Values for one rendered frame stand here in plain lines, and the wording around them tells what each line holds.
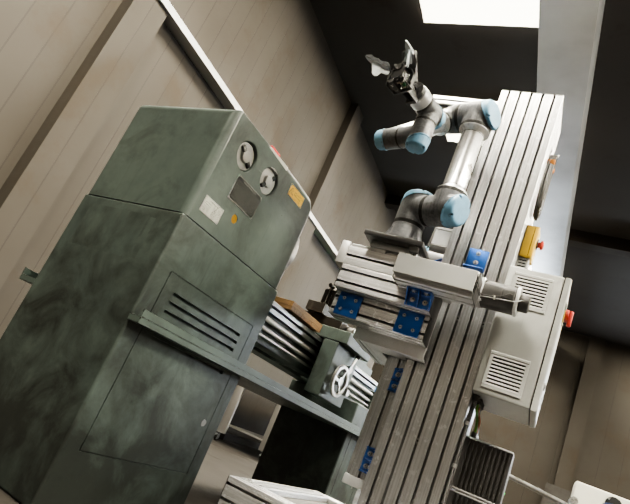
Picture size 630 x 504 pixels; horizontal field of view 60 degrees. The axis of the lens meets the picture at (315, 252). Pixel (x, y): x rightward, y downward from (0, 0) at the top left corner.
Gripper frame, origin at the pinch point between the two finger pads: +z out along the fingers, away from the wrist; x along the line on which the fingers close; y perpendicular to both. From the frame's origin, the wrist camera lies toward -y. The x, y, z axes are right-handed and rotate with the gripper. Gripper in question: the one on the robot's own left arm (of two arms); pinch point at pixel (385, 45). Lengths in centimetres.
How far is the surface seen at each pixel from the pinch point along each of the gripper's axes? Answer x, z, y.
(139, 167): 68, 25, 50
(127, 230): 61, 23, 73
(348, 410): 94, -145, 84
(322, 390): 76, -101, 85
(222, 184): 42, 9, 51
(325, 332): 81, -96, 59
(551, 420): 343, -1125, -155
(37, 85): 272, 28, -55
